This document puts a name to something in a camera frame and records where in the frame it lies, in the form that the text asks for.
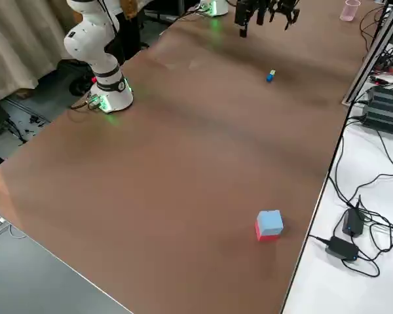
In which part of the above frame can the black adapter cable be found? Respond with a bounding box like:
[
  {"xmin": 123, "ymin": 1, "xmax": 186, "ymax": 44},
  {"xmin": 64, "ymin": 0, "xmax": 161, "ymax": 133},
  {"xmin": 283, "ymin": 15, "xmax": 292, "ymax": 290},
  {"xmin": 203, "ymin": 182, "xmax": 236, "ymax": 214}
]
[{"xmin": 327, "ymin": 111, "xmax": 393, "ymax": 279}]

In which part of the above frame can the aluminium post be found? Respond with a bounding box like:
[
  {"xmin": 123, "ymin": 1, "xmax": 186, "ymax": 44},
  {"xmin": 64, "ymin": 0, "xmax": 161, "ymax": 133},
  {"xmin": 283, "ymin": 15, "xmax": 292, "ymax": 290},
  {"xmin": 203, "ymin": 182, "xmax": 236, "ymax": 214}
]
[{"xmin": 341, "ymin": 0, "xmax": 393, "ymax": 105}]

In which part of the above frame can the person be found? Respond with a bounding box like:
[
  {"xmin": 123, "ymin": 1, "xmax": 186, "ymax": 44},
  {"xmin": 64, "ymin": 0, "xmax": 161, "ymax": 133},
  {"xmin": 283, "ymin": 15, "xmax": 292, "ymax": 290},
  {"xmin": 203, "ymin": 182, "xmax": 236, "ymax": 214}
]
[{"xmin": 113, "ymin": 0, "xmax": 150, "ymax": 63}]

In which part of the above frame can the light blue and red block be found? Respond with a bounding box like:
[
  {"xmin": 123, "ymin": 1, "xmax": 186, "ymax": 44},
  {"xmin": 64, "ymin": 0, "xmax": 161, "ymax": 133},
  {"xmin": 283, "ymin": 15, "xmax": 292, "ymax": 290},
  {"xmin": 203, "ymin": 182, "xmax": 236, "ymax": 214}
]
[{"xmin": 254, "ymin": 209, "xmax": 284, "ymax": 243}]

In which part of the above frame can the black finned power supply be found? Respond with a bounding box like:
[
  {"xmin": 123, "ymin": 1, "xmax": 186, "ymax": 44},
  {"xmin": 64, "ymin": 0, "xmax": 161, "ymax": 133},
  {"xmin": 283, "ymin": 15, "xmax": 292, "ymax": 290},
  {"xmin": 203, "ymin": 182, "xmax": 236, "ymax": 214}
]
[{"xmin": 361, "ymin": 85, "xmax": 393, "ymax": 134}]

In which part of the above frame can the black power adapter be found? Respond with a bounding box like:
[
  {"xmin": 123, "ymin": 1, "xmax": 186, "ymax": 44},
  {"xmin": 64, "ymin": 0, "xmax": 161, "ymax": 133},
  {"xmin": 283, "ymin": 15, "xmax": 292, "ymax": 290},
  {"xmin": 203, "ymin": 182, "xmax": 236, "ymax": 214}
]
[
  {"xmin": 324, "ymin": 235, "xmax": 361, "ymax": 262},
  {"xmin": 341, "ymin": 208, "xmax": 365, "ymax": 237}
]

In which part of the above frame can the black hub with plugged cables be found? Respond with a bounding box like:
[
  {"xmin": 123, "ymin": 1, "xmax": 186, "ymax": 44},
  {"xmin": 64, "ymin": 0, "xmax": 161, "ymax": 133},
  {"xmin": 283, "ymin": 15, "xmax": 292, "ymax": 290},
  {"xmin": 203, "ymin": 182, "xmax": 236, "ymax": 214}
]
[{"xmin": 368, "ymin": 44, "xmax": 393, "ymax": 84}]

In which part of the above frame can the pink plastic cup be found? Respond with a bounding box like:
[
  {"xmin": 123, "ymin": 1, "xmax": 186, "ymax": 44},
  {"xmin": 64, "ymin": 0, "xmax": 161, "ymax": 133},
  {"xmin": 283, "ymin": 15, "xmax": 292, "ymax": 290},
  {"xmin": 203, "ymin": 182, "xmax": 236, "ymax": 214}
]
[{"xmin": 339, "ymin": 0, "xmax": 361, "ymax": 22}]

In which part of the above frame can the grey side table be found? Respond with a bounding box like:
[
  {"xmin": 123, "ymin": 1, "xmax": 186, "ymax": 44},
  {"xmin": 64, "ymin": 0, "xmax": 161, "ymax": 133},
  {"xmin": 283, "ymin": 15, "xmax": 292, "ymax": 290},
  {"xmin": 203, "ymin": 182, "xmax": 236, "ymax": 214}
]
[{"xmin": 0, "ymin": 225, "xmax": 134, "ymax": 314}]

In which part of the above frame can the beige curtain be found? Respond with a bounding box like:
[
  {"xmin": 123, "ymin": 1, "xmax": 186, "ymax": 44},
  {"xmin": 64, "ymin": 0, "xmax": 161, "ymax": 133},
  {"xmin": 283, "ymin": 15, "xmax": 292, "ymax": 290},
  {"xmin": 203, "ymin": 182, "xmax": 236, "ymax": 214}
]
[{"xmin": 0, "ymin": 0, "xmax": 84, "ymax": 106}]

